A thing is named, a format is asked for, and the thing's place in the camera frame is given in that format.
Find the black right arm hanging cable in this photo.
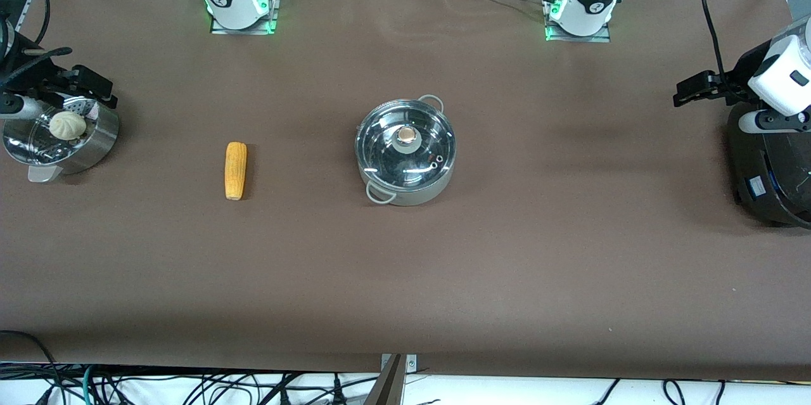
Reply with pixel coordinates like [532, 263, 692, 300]
[33, 0, 53, 46]

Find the black round appliance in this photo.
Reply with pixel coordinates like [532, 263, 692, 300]
[726, 101, 811, 229]

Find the yellow corn cob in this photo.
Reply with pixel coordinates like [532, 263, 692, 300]
[224, 141, 248, 201]

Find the brown table cover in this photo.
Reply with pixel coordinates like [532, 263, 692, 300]
[0, 0, 811, 382]

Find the steel steamer pot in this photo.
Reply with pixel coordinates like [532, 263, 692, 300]
[3, 94, 120, 183]

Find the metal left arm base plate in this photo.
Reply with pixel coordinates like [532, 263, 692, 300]
[544, 0, 613, 44]

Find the black arm hanging cable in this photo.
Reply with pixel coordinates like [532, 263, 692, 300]
[699, 0, 729, 89]
[33, 0, 53, 46]

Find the black left arm hanging cable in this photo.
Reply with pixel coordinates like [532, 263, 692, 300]
[699, 0, 729, 89]

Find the green floor cable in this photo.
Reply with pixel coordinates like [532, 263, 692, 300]
[79, 364, 97, 405]

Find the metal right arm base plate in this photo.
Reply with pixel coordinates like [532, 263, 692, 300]
[210, 0, 280, 35]

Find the white steamed bun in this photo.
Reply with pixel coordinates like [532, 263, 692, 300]
[49, 111, 88, 141]

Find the black looped floor cable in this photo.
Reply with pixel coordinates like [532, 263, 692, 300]
[0, 329, 64, 405]

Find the brown slanted strip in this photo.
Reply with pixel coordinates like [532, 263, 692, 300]
[363, 354, 407, 405]

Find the glass lid with bronze knob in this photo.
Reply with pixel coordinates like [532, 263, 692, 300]
[357, 99, 456, 190]

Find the steel pot with grey handles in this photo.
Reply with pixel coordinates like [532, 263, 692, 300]
[355, 94, 457, 207]

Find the metal table edge bracket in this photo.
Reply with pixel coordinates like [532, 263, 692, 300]
[380, 353, 418, 405]

